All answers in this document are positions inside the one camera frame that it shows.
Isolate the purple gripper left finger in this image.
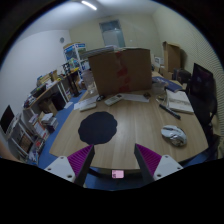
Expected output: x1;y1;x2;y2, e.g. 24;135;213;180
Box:
45;145;95;187

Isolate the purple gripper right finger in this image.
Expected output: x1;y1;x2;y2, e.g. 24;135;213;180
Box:
134;144;182;184

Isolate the silver computer mouse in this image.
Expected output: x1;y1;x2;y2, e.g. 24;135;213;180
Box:
161;125;187;147

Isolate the dark round mouse pad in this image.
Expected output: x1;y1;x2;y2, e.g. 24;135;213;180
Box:
78;112;118;145

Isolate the pink sticker tag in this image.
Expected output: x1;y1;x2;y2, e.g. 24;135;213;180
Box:
112;170;124;179

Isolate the black pen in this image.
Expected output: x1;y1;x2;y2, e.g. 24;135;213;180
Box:
159;104;181;120

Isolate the white paper sheet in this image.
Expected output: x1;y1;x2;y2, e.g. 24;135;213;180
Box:
121;93;149;103

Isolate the open white notebook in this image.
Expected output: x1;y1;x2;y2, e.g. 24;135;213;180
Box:
166;90;194;113

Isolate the white remote control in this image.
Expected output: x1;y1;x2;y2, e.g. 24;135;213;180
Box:
104;94;123;106

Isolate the blue book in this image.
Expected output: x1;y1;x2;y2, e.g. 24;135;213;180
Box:
152;76;182;92

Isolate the black computer monitor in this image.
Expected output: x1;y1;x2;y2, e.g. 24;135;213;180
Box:
0;106;15;133

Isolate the black office chair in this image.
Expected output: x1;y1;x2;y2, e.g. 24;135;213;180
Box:
187;63;218;141

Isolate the clear plastic container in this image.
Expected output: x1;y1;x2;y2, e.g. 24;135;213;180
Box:
82;70;96;94

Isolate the large cardboard box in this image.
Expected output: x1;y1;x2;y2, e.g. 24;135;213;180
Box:
89;48;152;95

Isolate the white shelf unit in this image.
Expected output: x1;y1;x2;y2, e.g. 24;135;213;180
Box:
63;43;86;71

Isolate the tall cardboard box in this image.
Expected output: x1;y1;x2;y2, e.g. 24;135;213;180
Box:
162;41;181;72

